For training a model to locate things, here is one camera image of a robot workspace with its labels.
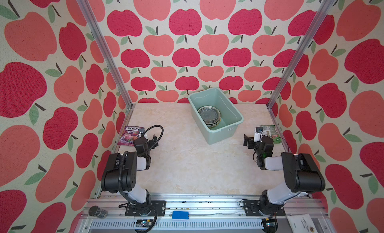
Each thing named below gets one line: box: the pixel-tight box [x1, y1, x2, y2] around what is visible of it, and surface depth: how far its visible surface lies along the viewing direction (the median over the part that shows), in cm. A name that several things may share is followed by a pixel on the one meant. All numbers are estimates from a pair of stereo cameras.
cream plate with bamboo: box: [205, 118, 222, 128], surface depth 107 cm
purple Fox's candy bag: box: [117, 125, 145, 147], surface depth 101 cm
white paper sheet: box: [286, 213, 318, 233], surface depth 70 cm
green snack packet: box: [260, 125, 282, 144], surface depth 106 cm
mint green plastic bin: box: [188, 87, 245, 145], surface depth 107 cm
